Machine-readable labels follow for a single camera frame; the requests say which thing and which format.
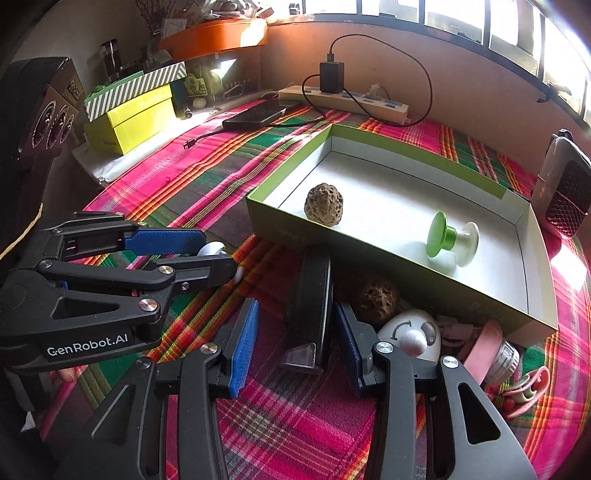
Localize silver flashlight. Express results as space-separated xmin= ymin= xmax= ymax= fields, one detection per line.
xmin=482 ymin=339 xmax=520 ymax=387

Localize green striped box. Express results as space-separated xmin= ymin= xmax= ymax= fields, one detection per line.
xmin=84 ymin=61 xmax=188 ymax=123

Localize silver mesh heater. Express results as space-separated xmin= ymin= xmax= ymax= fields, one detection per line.
xmin=531 ymin=130 xmax=591 ymax=238

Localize pink and green clip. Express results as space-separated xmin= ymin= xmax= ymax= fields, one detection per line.
xmin=499 ymin=367 xmax=552 ymax=420

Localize white plastic bag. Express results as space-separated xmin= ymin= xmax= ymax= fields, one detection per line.
xmin=71 ymin=142 xmax=139 ymax=185

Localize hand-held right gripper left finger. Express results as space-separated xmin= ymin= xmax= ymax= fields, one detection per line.
xmin=55 ymin=298 xmax=262 ymax=480

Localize black phone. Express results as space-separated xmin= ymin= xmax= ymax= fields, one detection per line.
xmin=222 ymin=99 xmax=303 ymax=131

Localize black rectangular device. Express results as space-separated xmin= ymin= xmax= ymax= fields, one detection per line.
xmin=280 ymin=247 xmax=334 ymax=374

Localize white egg-shaped device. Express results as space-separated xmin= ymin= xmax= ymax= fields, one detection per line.
xmin=376 ymin=308 xmax=441 ymax=363

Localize brown wrinkled walnut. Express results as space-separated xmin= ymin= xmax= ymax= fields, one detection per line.
xmin=304 ymin=183 xmax=346 ymax=228
xmin=355 ymin=276 xmax=400 ymax=333

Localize dried flower twigs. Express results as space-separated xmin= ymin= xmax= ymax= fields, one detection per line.
xmin=136 ymin=0 xmax=185 ymax=29

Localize black charger cable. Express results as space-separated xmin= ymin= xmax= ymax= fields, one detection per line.
xmin=268 ymin=34 xmax=434 ymax=127

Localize black charger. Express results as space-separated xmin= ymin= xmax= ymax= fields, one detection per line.
xmin=320 ymin=52 xmax=346 ymax=94

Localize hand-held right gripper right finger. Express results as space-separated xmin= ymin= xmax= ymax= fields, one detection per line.
xmin=333 ymin=302 xmax=532 ymax=480

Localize black cable with plug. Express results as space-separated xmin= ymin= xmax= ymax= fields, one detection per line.
xmin=184 ymin=126 xmax=232 ymax=151

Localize beige power strip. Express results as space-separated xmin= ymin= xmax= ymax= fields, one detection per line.
xmin=278 ymin=84 xmax=409 ymax=125

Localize white box lid green rim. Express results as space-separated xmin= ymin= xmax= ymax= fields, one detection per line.
xmin=245 ymin=122 xmax=559 ymax=349

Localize plaid cloth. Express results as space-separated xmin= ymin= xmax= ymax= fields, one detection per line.
xmin=39 ymin=99 xmax=591 ymax=480

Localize yellow-green box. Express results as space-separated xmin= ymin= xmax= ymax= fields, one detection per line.
xmin=83 ymin=83 xmax=178 ymax=155

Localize orange shelf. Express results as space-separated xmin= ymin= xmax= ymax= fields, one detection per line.
xmin=157 ymin=18 xmax=269 ymax=61

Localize green and white knob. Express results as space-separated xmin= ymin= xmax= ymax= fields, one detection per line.
xmin=426 ymin=211 xmax=479 ymax=267

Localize pink hair clip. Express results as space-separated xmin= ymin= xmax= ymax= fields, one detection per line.
xmin=438 ymin=316 xmax=481 ymax=358

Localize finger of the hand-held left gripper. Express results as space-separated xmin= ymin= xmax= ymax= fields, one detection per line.
xmin=38 ymin=255 xmax=238 ymax=320
xmin=38 ymin=211 xmax=207 ymax=260

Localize dark bottle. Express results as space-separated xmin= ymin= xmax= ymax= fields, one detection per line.
xmin=99 ymin=41 xmax=127 ymax=81

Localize white textured ball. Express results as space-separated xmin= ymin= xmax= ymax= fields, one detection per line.
xmin=196 ymin=241 xmax=245 ymax=284

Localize pink cylinder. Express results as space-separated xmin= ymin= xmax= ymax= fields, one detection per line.
xmin=462 ymin=320 xmax=504 ymax=384

